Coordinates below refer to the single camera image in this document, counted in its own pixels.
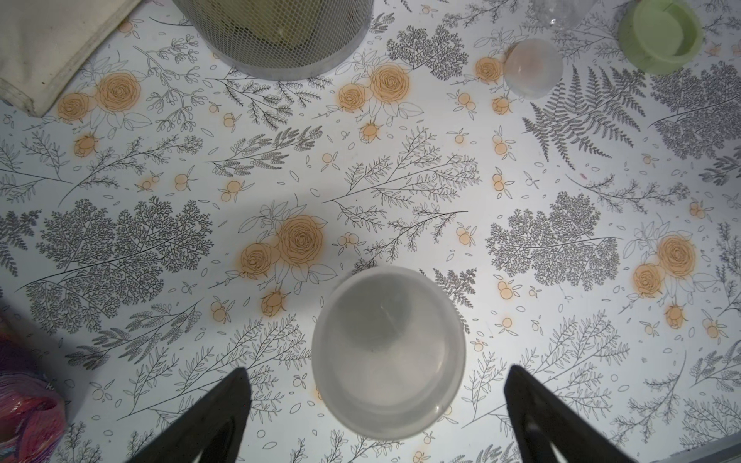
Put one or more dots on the purple plastic package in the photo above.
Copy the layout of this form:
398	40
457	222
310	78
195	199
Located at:
33	414

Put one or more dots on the grey mesh trash bin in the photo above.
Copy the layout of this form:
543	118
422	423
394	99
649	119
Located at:
281	40

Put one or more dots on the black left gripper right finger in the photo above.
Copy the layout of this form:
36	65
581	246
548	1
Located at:
544	427

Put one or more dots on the clear ribbed glass jar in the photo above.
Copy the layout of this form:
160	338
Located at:
561	14

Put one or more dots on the light green jar lid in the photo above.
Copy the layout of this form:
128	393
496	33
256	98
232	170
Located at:
660	36

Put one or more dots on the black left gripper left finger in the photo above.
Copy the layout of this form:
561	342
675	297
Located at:
211	430

